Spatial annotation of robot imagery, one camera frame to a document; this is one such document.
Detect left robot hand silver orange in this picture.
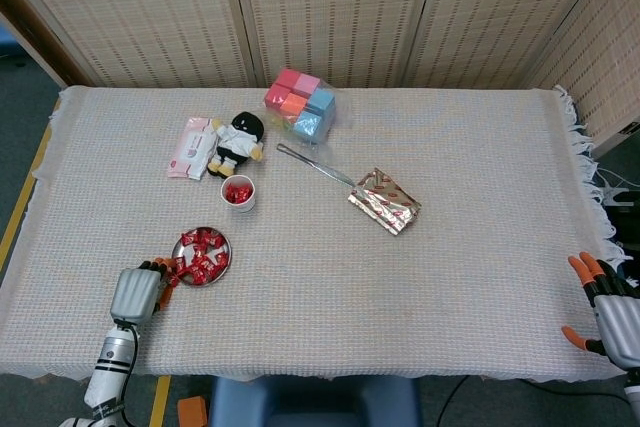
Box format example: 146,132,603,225
108,256,177,324

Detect right robot hand silver orange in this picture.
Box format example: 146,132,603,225
560,251,640,372

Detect round steel plate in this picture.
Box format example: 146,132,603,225
171,226,233,289

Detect white paper cup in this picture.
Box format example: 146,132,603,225
220,174,257,215

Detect orange block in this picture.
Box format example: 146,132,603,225
177,395,209,427

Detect pink wet wipes pack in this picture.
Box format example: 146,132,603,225
166,116,221,182

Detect plush doll white coat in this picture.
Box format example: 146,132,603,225
206,110,266,179

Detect white woven tablecloth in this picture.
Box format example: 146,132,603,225
0,82,636,383

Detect long metal tweezers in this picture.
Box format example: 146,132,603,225
276,142,357,189

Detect light blue cube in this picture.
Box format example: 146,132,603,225
305,88,337,121
291,111,331,144

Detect red cube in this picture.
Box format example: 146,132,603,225
263,84,292,111
272,67,301,91

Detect orange cube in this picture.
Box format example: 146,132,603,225
279,92,310,118

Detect gold foil packet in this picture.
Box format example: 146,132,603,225
347,167,423,238

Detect beige woven screen panel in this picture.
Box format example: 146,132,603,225
229,0,444,89
404,0,619,89
522,0,640,158
0,0,251,89

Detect pink cube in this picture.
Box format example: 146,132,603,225
293,72,321,97

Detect clear plastic bag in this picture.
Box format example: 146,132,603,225
262,66,354,148

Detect blue panel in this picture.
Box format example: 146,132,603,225
0,26,21,61

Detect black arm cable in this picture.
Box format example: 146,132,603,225
117,321,141,427

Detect black floor cable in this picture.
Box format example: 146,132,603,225
434,375,640,427

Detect brown wooden post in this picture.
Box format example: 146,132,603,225
0,0,94,89

